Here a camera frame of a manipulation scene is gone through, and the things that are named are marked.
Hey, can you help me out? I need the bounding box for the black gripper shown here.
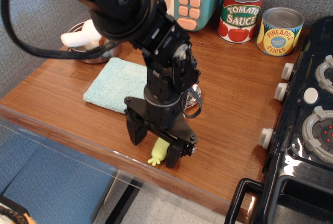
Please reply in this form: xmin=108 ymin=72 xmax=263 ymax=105
xmin=124 ymin=95 xmax=198 ymax=168

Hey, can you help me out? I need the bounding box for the spoon with yellow-green handle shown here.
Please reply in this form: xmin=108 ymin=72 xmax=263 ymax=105
xmin=147 ymin=84 xmax=202 ymax=166

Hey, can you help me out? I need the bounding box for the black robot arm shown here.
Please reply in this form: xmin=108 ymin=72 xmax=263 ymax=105
xmin=78 ymin=0 xmax=200 ymax=168

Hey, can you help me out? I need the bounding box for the tomato sauce can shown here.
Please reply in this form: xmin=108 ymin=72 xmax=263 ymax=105
xmin=218 ymin=0 xmax=263 ymax=43

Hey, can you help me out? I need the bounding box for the pineapple slices can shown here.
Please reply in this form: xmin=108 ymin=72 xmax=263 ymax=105
xmin=257 ymin=7 xmax=305 ymax=57

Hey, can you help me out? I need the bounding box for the light blue folded cloth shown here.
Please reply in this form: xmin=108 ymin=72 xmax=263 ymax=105
xmin=83 ymin=57 xmax=147 ymax=113

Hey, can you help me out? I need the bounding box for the small steel pot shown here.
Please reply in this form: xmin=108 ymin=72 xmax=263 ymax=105
xmin=66 ymin=22 xmax=122 ymax=64

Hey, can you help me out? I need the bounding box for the white and brown plush mushroom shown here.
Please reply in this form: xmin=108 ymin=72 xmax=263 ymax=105
xmin=60 ymin=19 xmax=102 ymax=51

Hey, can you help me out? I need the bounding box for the black toy stove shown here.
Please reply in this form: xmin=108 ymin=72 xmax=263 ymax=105
xmin=225 ymin=16 xmax=332 ymax=223

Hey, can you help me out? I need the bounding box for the orange plush object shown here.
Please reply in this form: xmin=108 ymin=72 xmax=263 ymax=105
xmin=1 ymin=205 xmax=36 ymax=224

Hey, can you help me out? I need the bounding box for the black braided cable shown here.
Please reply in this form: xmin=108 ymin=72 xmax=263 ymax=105
xmin=0 ymin=0 xmax=123 ymax=60

